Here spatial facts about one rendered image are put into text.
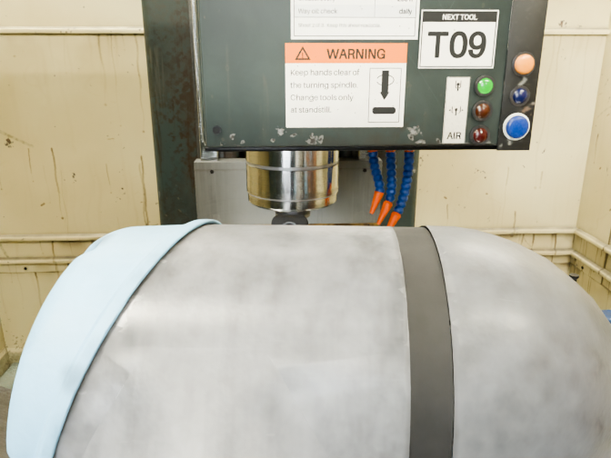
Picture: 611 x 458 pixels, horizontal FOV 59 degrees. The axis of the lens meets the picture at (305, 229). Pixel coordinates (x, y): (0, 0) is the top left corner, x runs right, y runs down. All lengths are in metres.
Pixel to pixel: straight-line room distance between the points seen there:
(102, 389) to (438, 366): 0.11
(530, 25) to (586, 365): 0.62
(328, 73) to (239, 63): 0.11
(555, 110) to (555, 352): 1.79
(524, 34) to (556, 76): 1.18
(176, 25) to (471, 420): 1.30
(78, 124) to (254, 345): 1.71
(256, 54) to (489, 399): 0.59
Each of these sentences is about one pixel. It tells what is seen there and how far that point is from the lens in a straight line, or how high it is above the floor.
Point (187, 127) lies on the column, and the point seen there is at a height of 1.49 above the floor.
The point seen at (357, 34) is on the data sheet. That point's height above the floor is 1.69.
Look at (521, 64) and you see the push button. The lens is 0.77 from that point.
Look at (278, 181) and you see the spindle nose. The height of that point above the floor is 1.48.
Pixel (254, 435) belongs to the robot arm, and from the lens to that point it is 0.18.
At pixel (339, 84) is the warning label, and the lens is 0.72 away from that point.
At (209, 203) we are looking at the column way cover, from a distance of 1.40.
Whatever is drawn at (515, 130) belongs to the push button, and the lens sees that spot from 0.78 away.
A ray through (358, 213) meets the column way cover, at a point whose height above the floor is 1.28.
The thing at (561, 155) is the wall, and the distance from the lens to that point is 2.00.
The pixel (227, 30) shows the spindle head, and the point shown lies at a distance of 0.72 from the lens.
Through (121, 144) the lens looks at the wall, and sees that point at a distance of 1.84.
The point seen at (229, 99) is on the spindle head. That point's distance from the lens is 0.72.
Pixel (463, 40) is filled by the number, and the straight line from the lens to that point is 0.75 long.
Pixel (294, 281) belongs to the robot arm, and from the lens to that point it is 0.18.
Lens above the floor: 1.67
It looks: 18 degrees down
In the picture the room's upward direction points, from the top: straight up
